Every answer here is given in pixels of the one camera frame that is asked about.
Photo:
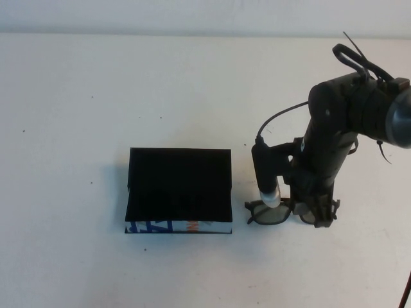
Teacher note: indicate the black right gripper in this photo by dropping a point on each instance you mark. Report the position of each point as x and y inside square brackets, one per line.
[321, 160]

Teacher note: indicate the right wrist camera black silver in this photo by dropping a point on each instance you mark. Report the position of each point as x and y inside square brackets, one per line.
[265, 170]

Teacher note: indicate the black zip tie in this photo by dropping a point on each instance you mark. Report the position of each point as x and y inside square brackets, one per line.
[384, 154]
[355, 48]

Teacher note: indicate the dark framed glasses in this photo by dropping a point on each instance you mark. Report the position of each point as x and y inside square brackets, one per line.
[257, 205]

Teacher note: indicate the right camera mount bracket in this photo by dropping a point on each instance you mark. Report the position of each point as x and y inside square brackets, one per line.
[282, 150]

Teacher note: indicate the black glasses case box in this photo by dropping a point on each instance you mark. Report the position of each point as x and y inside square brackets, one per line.
[180, 179]

